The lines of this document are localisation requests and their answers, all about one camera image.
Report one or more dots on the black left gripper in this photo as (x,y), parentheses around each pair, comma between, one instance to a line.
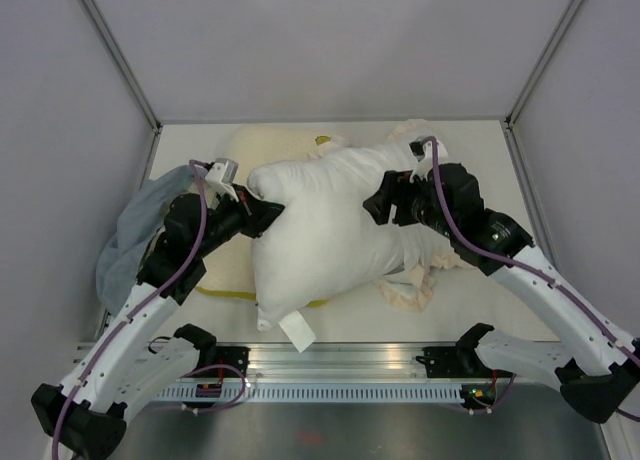
(257,215)

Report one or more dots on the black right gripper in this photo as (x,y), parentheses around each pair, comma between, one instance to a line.
(396,187)

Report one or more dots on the white pillow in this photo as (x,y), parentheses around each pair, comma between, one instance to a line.
(325,243)

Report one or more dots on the grey plush ruffled pillowcase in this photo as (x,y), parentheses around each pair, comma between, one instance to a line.
(410,287)

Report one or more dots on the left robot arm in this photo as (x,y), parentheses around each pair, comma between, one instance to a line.
(89,410)

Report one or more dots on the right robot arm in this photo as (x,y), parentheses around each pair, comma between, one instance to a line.
(595,367)

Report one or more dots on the cream foam contour pillow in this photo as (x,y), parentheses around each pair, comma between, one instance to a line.
(229,271)

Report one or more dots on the blue and beige cloth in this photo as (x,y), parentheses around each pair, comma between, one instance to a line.
(120,259)

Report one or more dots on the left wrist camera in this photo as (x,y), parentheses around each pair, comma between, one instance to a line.
(220,177)

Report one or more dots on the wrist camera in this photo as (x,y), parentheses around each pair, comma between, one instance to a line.
(427,150)
(220,177)

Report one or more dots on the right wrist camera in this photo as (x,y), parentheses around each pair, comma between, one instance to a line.
(427,150)

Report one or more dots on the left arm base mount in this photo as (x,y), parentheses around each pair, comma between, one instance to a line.
(231,355)

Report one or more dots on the aluminium front rail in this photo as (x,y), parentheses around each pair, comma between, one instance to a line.
(269,363)

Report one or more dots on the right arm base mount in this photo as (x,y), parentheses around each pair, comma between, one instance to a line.
(449,362)

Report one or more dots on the slotted cable duct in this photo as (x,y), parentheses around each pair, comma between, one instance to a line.
(438,393)

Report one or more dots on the left frame post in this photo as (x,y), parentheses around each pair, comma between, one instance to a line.
(116,55)

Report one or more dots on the frame post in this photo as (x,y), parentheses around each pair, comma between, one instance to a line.
(116,55)
(558,34)

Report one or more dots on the right frame post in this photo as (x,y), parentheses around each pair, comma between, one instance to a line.
(558,34)

